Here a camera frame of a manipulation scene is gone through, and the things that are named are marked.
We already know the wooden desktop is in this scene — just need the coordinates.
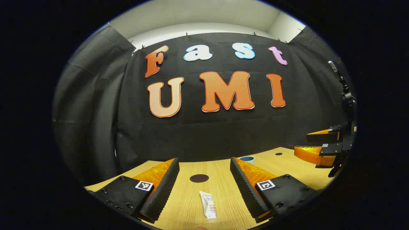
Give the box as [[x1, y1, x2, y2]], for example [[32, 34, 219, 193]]
[[84, 147, 336, 230]]

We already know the dark grey side cloth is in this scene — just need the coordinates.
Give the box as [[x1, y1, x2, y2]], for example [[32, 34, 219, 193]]
[[288, 26, 352, 131], [53, 26, 136, 186]]

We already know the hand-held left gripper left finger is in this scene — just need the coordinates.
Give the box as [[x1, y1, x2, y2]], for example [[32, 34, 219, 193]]
[[85, 157, 180, 224]]

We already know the white toothpaste tube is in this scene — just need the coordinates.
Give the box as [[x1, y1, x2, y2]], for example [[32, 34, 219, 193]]
[[199, 191, 218, 221]]

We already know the black backdrop cloth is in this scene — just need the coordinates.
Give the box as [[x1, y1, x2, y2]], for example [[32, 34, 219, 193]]
[[116, 32, 340, 164]]

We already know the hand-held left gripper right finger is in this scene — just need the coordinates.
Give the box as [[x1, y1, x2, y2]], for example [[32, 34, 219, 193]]
[[230, 157, 323, 223]]

